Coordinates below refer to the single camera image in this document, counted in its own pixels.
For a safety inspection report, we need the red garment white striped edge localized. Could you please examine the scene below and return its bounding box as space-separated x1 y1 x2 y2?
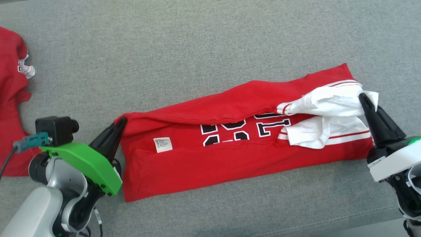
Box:
0 26 42 177

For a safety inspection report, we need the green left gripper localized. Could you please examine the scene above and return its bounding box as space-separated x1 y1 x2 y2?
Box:
39 117 128 197

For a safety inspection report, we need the grey fabric sofa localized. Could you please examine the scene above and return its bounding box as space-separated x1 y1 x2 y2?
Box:
0 0 421 237

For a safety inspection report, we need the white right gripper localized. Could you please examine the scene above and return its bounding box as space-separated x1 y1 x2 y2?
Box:
358 93 421 183

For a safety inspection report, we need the red Bulls basketball jersey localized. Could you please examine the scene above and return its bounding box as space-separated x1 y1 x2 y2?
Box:
114 63 379 202

